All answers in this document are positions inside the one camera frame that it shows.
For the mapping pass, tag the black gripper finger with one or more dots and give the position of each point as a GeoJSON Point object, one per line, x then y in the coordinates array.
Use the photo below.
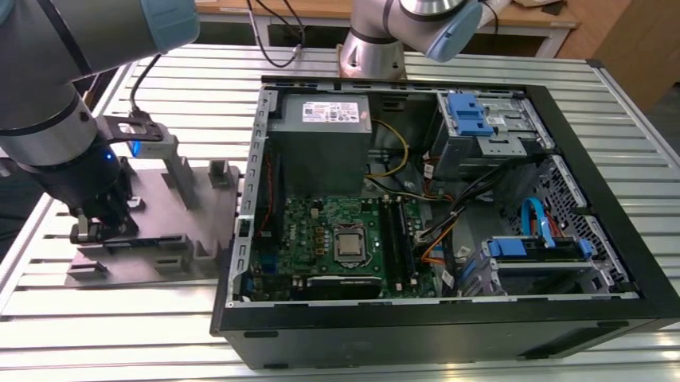
{"type": "Point", "coordinates": [82, 228]}
{"type": "Point", "coordinates": [122, 219]}

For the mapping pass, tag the blue RAM stick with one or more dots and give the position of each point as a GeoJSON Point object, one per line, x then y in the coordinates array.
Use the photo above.
{"type": "Point", "coordinates": [154, 240]}

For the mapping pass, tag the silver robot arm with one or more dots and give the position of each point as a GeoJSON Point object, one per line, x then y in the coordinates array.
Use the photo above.
{"type": "Point", "coordinates": [54, 79]}

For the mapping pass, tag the black RAM slot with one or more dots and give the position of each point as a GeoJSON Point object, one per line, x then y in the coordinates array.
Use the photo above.
{"type": "Point", "coordinates": [409, 242]}
{"type": "Point", "coordinates": [392, 242]}

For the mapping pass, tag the grey parts rack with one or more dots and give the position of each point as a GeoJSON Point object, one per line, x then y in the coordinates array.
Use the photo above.
{"type": "Point", "coordinates": [170, 207]}

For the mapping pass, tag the green motherboard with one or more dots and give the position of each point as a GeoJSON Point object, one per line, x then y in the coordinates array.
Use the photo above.
{"type": "Point", "coordinates": [318, 215]}

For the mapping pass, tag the grey power supply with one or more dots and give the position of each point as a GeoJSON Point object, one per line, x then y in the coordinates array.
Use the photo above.
{"type": "Point", "coordinates": [318, 159]}

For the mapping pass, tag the silver CPU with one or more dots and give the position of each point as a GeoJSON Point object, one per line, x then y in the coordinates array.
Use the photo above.
{"type": "Point", "coordinates": [352, 244]}

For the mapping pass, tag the black graphics card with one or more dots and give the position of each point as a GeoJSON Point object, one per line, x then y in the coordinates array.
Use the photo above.
{"type": "Point", "coordinates": [340, 288]}

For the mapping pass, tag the white power connector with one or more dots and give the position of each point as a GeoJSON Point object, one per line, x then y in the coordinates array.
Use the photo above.
{"type": "Point", "coordinates": [421, 236]}

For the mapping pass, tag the black PC case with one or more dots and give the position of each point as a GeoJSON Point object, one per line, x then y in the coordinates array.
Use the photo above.
{"type": "Point", "coordinates": [425, 342]}

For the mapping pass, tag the blue drive bay latch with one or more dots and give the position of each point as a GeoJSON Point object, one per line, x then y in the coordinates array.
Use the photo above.
{"type": "Point", "coordinates": [468, 107]}

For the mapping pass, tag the grey metal drive cage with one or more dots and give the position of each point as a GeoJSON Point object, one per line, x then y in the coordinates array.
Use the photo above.
{"type": "Point", "coordinates": [500, 147]}

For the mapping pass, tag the blue disk carrier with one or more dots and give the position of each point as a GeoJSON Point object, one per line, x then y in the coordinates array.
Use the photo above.
{"type": "Point", "coordinates": [509, 248]}

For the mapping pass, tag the grey metal disk bay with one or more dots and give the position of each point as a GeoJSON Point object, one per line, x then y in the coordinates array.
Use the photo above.
{"type": "Point", "coordinates": [531, 270]}

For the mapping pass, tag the brown wooden cabinet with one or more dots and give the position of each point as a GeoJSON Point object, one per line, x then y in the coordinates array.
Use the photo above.
{"type": "Point", "coordinates": [637, 40]}

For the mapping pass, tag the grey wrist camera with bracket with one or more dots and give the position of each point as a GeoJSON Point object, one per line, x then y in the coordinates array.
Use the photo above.
{"type": "Point", "coordinates": [159, 149]}

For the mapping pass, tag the wooden desk white frame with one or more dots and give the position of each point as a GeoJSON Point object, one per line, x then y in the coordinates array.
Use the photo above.
{"type": "Point", "coordinates": [531, 18]}

